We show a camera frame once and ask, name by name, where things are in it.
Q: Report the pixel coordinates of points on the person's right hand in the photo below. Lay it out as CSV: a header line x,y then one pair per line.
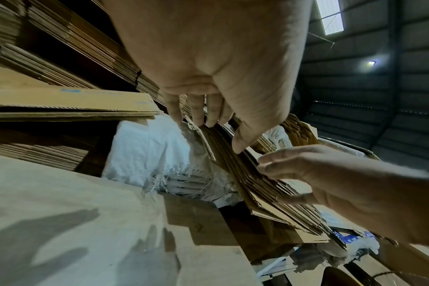
x,y
370,195

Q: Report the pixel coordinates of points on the person's left hand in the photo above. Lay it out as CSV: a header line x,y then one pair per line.
x,y
214,50

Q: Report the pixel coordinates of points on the stacks of flat cardboard bundles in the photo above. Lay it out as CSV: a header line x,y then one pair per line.
x,y
66,33

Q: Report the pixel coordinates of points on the blue white printed bag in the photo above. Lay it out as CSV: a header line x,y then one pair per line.
x,y
342,246

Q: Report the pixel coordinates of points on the white plastic sack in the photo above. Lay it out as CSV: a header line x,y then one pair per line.
x,y
144,151

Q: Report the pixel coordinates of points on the ceiling lamp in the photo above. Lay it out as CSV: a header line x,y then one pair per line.
x,y
371,63

